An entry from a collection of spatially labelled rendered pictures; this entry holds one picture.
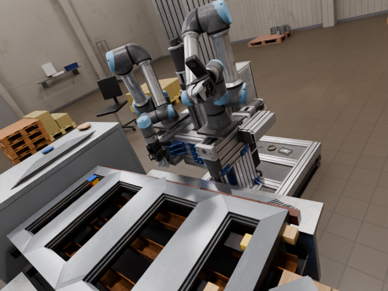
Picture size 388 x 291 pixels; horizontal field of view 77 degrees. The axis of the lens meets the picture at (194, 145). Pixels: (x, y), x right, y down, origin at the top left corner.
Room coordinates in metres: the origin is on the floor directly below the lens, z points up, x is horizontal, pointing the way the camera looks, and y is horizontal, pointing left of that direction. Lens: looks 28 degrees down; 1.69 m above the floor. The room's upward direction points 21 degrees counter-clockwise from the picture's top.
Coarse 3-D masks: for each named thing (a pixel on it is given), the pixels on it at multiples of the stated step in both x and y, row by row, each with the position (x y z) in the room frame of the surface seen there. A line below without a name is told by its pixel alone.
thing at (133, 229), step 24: (72, 192) 1.58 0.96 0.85; (48, 216) 1.42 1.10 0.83; (144, 216) 1.04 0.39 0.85; (240, 216) 0.79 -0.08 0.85; (288, 216) 0.71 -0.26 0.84; (120, 240) 0.92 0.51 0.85; (216, 240) 0.73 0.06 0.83; (96, 264) 0.82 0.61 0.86; (264, 264) 0.53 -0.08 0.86; (96, 288) 0.72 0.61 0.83
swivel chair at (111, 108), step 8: (104, 80) 5.14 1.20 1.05; (112, 80) 5.07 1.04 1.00; (104, 88) 5.16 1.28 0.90; (112, 88) 5.08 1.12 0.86; (120, 88) 5.04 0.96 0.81; (104, 96) 5.17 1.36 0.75; (112, 96) 5.09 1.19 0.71; (112, 104) 5.14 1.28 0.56; (120, 104) 4.88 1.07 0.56; (104, 112) 4.74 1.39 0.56; (112, 112) 4.63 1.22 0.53
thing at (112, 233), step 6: (108, 222) 1.08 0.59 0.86; (102, 228) 1.05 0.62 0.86; (108, 228) 1.03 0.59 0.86; (114, 228) 1.01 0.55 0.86; (120, 228) 1.00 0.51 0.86; (102, 234) 1.00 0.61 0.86; (108, 234) 0.98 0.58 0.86; (114, 234) 0.97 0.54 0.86; (120, 234) 0.95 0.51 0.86; (114, 240) 0.93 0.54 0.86
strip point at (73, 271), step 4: (68, 264) 0.88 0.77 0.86; (72, 264) 0.87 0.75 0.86; (76, 264) 0.86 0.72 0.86; (68, 268) 0.86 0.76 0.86; (72, 268) 0.85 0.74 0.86; (76, 268) 0.84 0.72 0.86; (80, 268) 0.83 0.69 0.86; (68, 272) 0.84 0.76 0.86; (72, 272) 0.83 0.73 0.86; (76, 272) 0.82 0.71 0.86; (80, 272) 0.81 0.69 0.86; (84, 272) 0.80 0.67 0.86; (64, 276) 0.82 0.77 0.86; (68, 276) 0.82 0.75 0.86; (72, 276) 0.81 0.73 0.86; (76, 276) 0.80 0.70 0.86; (80, 276) 0.79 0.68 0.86; (64, 280) 0.80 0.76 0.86; (68, 280) 0.79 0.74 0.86
